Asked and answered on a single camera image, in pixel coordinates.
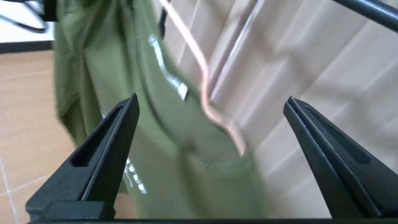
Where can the black clothes rack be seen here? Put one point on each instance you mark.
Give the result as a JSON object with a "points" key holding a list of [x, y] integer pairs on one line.
{"points": [[370, 11]]}

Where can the white curtain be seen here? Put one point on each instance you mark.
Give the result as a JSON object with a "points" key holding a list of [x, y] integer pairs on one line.
{"points": [[295, 62]]}

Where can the pink clothes hanger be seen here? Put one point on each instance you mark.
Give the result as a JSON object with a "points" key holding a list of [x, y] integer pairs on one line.
{"points": [[203, 74]]}

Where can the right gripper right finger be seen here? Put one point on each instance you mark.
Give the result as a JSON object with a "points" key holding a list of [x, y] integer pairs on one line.
{"points": [[354, 180]]}

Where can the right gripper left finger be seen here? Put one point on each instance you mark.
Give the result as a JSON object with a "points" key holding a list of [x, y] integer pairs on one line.
{"points": [[77, 183]]}

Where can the green garment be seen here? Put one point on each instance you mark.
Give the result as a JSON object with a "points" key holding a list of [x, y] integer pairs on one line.
{"points": [[186, 140]]}

